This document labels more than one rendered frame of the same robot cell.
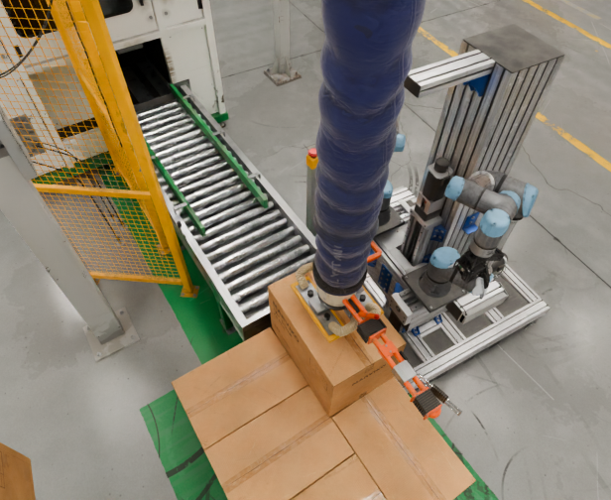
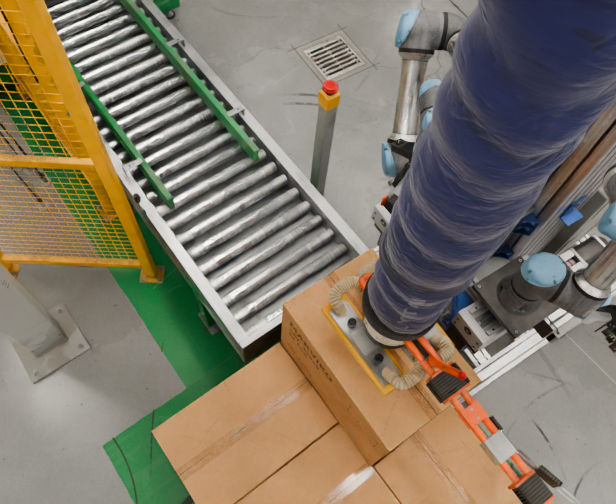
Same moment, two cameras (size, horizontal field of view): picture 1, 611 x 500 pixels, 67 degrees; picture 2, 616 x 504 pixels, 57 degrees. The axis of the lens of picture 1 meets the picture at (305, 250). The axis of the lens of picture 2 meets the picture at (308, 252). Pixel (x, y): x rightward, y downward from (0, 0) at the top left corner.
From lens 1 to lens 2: 0.58 m
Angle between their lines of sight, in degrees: 12
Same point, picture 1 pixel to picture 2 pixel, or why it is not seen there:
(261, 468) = not seen: outside the picture
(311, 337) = (353, 380)
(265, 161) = (238, 71)
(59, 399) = not seen: outside the picture
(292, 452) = not seen: outside the picture
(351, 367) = (411, 421)
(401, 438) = (464, 489)
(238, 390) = (245, 436)
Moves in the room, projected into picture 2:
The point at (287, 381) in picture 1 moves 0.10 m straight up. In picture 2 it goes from (310, 419) to (311, 414)
